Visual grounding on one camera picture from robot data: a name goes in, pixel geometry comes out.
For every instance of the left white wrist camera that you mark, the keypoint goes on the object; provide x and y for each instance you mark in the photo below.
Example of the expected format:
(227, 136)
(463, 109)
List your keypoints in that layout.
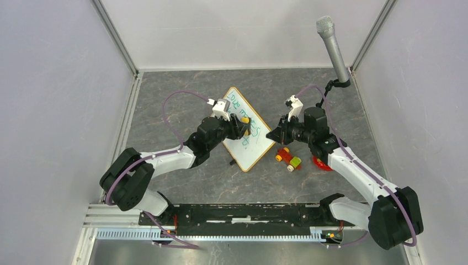
(220, 108)

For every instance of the yellow bone shaped eraser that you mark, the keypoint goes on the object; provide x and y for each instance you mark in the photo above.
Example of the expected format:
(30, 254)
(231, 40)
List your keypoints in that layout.
(245, 126)

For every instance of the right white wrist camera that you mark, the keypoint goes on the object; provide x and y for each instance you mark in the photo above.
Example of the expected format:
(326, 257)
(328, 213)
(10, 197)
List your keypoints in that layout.
(295, 106)

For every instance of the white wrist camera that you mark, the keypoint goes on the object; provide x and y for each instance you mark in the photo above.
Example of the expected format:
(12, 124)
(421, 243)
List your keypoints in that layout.
(295, 106)
(220, 108)

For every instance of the yellow framed whiteboard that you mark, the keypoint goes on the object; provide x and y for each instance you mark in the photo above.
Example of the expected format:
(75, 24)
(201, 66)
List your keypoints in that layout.
(248, 150)

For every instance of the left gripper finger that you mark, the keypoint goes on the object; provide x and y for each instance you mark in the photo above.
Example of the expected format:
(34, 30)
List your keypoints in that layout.
(241, 132)
(236, 122)

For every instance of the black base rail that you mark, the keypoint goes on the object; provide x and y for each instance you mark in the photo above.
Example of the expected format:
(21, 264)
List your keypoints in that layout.
(262, 220)

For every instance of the colourful toy brick pile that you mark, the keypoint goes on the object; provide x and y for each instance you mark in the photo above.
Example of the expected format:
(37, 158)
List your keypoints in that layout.
(320, 164)

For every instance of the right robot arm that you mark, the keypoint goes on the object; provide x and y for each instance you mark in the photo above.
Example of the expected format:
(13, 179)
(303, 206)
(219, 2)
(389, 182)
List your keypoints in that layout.
(391, 215)

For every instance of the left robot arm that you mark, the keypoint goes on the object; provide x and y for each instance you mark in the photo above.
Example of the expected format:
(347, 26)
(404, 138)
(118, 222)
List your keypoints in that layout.
(126, 181)

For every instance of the red toy brick car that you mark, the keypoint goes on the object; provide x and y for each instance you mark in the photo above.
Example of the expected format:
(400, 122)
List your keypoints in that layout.
(292, 162)

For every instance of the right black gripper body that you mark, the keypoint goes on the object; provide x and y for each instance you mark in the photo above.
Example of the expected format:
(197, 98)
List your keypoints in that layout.
(293, 131)

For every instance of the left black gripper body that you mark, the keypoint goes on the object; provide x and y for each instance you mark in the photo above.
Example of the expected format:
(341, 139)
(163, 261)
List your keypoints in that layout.
(226, 130)

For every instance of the silver microphone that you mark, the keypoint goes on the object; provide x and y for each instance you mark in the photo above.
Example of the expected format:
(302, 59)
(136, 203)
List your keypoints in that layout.
(326, 30)

